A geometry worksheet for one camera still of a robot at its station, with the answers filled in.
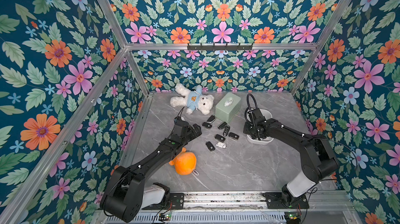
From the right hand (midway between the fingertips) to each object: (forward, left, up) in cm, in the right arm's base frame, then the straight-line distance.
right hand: (246, 128), depth 94 cm
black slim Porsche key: (+2, +11, -4) cm, 12 cm away
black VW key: (-3, +7, -5) cm, 9 cm away
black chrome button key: (+4, +15, -3) cm, 15 cm away
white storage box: (+10, -15, +1) cm, 18 cm away
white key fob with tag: (-9, +15, -4) cm, 18 cm away
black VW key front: (-10, +22, -4) cm, 24 cm away
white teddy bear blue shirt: (+19, +35, +4) cm, 40 cm away
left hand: (-5, +29, +6) cm, 30 cm away
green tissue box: (+15, +11, +3) cm, 18 cm away
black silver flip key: (+9, +22, -4) cm, 24 cm away
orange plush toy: (-23, +34, +3) cm, 41 cm away
